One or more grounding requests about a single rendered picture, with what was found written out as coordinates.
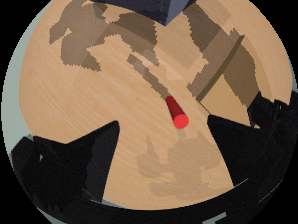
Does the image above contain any red peg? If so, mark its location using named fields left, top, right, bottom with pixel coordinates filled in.
left=166, top=96, right=189, bottom=129

